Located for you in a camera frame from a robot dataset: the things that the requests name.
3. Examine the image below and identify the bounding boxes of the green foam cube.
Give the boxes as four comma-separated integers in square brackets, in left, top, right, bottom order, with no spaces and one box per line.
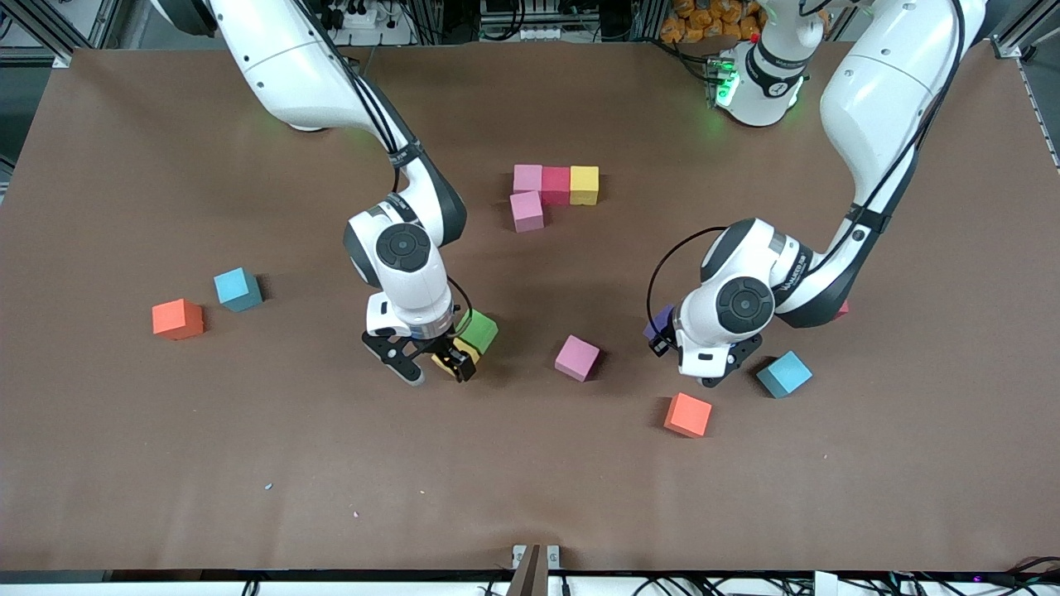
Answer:
[458,309,499,355]

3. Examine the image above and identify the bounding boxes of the orange foam cube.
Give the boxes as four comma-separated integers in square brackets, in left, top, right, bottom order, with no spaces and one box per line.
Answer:
[152,298,205,341]
[663,392,713,439]

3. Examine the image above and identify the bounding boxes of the blue foam cube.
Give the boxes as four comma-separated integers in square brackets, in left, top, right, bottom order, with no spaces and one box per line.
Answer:
[756,350,814,400]
[214,267,264,314]

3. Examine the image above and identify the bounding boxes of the orange snack bags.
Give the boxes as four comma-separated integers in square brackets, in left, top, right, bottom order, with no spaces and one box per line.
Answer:
[660,0,767,44]

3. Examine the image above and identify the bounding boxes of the white power strip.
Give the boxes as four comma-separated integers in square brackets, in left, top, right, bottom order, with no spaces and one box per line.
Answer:
[319,0,415,46]

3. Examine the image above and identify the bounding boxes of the black equipment rack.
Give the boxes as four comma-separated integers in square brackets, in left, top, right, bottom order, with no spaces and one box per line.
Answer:
[476,0,655,44]

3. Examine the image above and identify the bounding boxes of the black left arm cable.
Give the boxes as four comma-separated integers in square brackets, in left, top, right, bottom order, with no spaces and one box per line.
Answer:
[646,0,970,332]

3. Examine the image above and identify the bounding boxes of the metal table edge bracket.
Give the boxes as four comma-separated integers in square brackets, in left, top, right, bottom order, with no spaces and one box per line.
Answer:
[512,544,561,570]

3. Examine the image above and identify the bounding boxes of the brown mounting post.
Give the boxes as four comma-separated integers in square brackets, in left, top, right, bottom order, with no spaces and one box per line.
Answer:
[507,544,549,596]

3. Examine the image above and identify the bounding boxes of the aluminium table side rail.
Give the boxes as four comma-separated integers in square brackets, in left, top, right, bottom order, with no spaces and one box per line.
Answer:
[1017,58,1060,175]

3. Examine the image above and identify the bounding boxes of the aluminium frame profile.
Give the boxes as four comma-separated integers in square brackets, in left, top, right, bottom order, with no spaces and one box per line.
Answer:
[990,0,1060,63]
[0,0,125,69]

